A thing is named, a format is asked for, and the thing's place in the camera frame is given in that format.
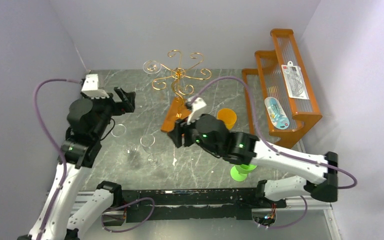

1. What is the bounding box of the clear wine glass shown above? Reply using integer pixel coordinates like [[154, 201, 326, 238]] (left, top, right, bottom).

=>
[[142, 60, 170, 100], [110, 123, 137, 156], [140, 134, 163, 168]]

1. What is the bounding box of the orange wooden tiered shelf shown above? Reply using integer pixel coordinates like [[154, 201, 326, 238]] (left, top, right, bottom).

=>
[[241, 28, 323, 149]]

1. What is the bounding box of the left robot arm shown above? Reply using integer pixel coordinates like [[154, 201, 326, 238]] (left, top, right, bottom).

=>
[[19, 87, 136, 240]]

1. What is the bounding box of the white packaged item on shelf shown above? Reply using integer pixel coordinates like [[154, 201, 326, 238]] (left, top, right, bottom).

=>
[[281, 61, 310, 100]]

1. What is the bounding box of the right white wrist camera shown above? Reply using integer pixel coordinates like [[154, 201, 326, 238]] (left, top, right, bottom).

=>
[[185, 97, 207, 125]]

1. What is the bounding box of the orange plastic goblet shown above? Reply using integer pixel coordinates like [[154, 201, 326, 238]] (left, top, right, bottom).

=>
[[216, 108, 237, 130]]

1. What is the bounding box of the green plastic goblet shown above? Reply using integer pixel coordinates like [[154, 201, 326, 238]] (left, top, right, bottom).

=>
[[230, 164, 257, 182]]

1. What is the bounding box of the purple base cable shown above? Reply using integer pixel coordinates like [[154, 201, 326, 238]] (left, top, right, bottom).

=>
[[254, 195, 309, 231], [100, 197, 156, 234]]

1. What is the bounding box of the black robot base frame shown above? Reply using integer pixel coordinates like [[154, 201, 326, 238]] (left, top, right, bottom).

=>
[[103, 183, 287, 223]]

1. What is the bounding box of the gold wire wine glass rack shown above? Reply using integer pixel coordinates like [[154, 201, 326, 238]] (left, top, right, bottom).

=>
[[145, 49, 213, 100]]

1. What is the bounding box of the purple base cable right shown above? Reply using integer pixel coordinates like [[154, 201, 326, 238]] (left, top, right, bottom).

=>
[[254, 195, 309, 231]]

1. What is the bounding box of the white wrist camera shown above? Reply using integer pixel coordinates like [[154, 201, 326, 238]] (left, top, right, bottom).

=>
[[80, 74, 110, 99], [185, 97, 207, 125]]

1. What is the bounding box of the blue packaged item on shelf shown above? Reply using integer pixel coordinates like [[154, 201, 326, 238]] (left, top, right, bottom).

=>
[[264, 96, 291, 130]]

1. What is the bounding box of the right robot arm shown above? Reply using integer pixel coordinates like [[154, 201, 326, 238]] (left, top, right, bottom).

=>
[[167, 114, 339, 208]]

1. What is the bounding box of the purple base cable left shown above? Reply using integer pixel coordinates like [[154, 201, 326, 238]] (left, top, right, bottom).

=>
[[100, 197, 156, 234]]

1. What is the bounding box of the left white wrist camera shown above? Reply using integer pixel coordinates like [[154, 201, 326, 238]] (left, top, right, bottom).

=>
[[80, 74, 110, 99]]

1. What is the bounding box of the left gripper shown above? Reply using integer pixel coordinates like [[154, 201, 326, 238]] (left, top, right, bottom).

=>
[[82, 87, 136, 140]]

